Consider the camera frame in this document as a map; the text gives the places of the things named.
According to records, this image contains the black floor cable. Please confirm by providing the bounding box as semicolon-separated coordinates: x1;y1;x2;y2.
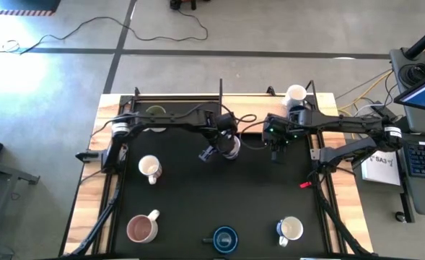
0;9;209;56

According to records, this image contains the white mug olive green inside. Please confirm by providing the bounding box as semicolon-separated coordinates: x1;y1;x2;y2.
143;105;170;134

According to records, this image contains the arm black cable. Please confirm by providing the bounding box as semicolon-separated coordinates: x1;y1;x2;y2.
238;120;271;151
168;102;258;125

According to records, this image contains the black metal shelf frame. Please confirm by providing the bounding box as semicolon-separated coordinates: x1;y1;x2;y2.
218;78;323;135

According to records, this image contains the small dark blue mug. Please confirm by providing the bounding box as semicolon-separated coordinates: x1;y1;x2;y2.
203;225;240;254

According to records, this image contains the pink mug white handle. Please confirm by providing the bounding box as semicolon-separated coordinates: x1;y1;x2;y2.
126;209;161;244

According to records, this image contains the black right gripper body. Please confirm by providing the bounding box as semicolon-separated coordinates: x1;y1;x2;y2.
261;112;300;145

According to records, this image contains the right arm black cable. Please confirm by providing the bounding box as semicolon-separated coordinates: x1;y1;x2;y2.
238;120;271;151

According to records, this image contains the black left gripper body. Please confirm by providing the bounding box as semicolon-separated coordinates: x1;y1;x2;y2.
211;114;240;150

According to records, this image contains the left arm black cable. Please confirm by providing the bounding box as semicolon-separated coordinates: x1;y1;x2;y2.
168;102;258;125

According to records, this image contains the white mug blue flower pattern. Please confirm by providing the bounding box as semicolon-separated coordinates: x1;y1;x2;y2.
276;216;304;248

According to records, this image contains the wooden shelf board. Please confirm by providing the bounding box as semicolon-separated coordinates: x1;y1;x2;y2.
222;95;309;134

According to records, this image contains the black aluminium table frame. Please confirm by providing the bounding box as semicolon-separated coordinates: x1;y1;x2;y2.
58;86;374;259

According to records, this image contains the yellow cable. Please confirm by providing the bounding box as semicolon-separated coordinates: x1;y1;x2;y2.
336;70;394;113

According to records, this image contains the white mug red pattern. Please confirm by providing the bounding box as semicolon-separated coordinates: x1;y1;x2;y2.
138;155;163;186

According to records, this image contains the white printed paper sheet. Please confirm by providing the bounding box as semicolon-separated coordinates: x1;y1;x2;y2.
360;146;403;187

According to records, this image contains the white mug teal diamond pattern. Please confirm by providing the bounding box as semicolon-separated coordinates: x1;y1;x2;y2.
283;84;308;109

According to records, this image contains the black power strip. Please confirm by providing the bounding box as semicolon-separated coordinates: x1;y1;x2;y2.
370;100;403;124

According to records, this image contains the white mug blue stripe pattern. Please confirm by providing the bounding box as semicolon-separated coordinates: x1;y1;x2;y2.
220;135;242;161

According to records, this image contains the grey equipment cart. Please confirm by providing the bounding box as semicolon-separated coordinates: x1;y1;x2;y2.
388;30;425;135

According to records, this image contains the black table mat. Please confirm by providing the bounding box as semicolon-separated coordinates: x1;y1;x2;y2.
113;100;328;254

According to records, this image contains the black wheeled base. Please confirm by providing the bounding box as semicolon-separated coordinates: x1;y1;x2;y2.
169;0;199;11

